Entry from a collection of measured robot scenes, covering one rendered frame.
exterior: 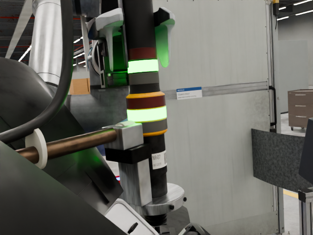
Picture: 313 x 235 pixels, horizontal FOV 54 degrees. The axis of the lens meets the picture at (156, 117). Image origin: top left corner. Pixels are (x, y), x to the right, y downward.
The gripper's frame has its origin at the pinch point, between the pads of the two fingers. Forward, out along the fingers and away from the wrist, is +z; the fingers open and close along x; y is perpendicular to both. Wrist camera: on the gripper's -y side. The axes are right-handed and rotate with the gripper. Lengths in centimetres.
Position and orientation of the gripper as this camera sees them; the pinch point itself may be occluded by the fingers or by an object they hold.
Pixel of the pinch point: (142, 11)
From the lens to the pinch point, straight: 31.9
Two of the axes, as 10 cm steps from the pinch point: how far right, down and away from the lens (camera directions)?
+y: 0.9, 9.9, 1.1
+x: -9.6, 1.1, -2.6
